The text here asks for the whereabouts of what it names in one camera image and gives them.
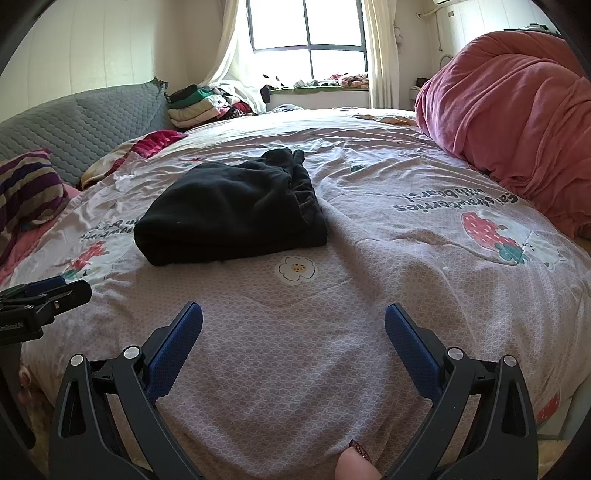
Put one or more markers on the black sweater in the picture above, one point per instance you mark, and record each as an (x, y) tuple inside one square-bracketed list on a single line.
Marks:
[(221, 217)]

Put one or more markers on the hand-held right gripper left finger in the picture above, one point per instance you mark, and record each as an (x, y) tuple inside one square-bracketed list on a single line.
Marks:
[(173, 355)]

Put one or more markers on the grey quilted headboard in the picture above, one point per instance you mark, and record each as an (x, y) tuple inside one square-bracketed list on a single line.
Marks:
[(83, 124)]

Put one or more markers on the white gooseneck lamp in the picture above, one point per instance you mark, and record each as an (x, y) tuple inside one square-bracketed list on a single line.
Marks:
[(445, 57)]

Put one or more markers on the person's left hand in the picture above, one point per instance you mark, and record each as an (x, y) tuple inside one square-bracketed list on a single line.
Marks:
[(24, 376)]

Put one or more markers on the purple striped pillow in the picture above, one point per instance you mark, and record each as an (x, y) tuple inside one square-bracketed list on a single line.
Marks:
[(27, 189)]

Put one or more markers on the printed pale pink quilt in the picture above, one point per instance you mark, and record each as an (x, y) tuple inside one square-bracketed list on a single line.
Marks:
[(369, 323)]

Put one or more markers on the green window sill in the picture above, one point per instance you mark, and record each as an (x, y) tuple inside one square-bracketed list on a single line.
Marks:
[(318, 91)]

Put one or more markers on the small dark box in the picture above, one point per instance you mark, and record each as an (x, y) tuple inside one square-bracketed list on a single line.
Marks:
[(421, 82)]

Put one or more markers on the white pleated curtain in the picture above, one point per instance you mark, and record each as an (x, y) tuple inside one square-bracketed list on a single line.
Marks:
[(381, 50)]

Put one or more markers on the window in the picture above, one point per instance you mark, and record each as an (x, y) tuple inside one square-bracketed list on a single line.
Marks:
[(307, 27)]

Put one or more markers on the white sheer curtain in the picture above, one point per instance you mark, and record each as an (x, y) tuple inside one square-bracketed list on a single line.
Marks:
[(231, 60)]

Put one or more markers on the clothes on window sill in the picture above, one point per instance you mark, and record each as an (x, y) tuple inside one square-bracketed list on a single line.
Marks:
[(341, 79)]

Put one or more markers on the rolled pink duvet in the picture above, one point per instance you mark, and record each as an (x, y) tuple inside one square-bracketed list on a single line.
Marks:
[(508, 115)]

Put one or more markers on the white air conditioner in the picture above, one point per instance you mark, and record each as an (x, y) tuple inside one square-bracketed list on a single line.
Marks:
[(445, 2)]

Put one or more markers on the person's right hand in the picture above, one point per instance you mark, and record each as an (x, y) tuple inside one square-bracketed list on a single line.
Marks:
[(355, 466)]

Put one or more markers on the pile of folded clothes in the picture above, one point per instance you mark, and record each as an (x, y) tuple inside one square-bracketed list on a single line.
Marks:
[(198, 104)]

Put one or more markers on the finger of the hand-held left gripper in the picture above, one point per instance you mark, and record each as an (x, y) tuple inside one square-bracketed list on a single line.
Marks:
[(44, 287), (74, 295)]

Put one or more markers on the red floral blanket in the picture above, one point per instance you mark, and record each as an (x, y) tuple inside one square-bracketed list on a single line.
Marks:
[(152, 141)]

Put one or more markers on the small dark object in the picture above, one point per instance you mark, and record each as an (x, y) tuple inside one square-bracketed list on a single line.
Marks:
[(265, 94)]

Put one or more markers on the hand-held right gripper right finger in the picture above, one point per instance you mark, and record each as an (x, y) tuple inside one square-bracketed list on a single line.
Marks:
[(413, 350)]

